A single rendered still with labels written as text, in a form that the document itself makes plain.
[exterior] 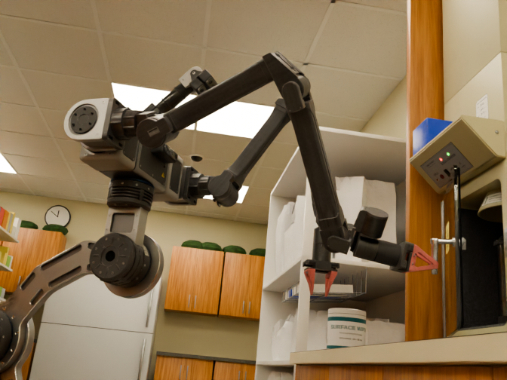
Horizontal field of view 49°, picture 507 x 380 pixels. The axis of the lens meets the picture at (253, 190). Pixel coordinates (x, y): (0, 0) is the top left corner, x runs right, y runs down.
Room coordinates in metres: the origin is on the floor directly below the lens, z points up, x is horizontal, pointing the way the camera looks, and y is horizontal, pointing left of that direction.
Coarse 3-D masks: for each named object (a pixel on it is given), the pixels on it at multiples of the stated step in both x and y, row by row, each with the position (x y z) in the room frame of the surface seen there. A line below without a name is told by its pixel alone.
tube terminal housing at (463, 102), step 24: (480, 72) 1.35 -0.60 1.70; (504, 72) 1.25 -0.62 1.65; (456, 96) 1.48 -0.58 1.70; (480, 96) 1.35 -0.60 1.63; (504, 96) 1.25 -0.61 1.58; (504, 120) 1.25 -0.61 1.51; (504, 168) 1.26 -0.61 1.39; (480, 192) 1.40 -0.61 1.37; (504, 192) 1.26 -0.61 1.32; (504, 216) 1.27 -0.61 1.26
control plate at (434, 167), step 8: (448, 144) 1.35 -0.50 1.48; (440, 152) 1.40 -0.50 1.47; (448, 152) 1.37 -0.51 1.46; (456, 152) 1.35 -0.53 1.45; (432, 160) 1.45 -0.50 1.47; (448, 160) 1.40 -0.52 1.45; (456, 160) 1.37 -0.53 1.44; (464, 160) 1.35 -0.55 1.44; (424, 168) 1.51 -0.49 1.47; (432, 168) 1.48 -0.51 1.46; (440, 168) 1.45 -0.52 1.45; (448, 168) 1.43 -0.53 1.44; (464, 168) 1.37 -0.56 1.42; (432, 176) 1.51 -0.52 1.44; (448, 176) 1.45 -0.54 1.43; (440, 184) 1.51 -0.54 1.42
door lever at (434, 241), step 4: (432, 240) 1.31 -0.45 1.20; (436, 240) 1.31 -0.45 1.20; (440, 240) 1.31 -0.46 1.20; (444, 240) 1.30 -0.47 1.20; (448, 240) 1.30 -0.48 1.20; (452, 240) 1.30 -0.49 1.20; (432, 244) 1.31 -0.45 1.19; (436, 244) 1.31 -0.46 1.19; (452, 244) 1.30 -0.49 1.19; (432, 248) 1.32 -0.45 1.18; (436, 248) 1.31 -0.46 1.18; (432, 252) 1.32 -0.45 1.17; (436, 252) 1.32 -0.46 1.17; (432, 256) 1.32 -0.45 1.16; (436, 256) 1.32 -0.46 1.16; (436, 260) 1.32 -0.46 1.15; (432, 272) 1.34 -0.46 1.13; (436, 272) 1.34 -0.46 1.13
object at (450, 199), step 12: (456, 168) 1.26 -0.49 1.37; (456, 180) 1.26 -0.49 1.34; (456, 192) 1.26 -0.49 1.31; (444, 204) 1.49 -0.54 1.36; (456, 204) 1.26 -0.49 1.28; (444, 216) 1.50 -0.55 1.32; (456, 216) 1.26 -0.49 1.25; (444, 228) 1.50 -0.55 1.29; (456, 228) 1.26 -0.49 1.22; (456, 240) 1.26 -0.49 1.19; (444, 252) 1.51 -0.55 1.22; (456, 252) 1.26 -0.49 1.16; (444, 264) 1.52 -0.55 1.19; (456, 264) 1.26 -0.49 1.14; (444, 276) 1.52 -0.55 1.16; (456, 276) 1.26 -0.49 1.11; (444, 288) 1.53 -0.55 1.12; (456, 288) 1.26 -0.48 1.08; (444, 300) 1.53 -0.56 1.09; (456, 300) 1.26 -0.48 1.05; (456, 312) 1.26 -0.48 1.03; (456, 324) 1.27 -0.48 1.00
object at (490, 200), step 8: (488, 192) 1.39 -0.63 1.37; (496, 192) 1.36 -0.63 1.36; (488, 200) 1.37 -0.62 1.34; (496, 200) 1.35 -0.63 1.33; (480, 208) 1.41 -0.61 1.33; (488, 208) 1.46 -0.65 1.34; (496, 208) 1.46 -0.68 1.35; (480, 216) 1.45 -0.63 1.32; (488, 216) 1.47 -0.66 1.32; (496, 216) 1.47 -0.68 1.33
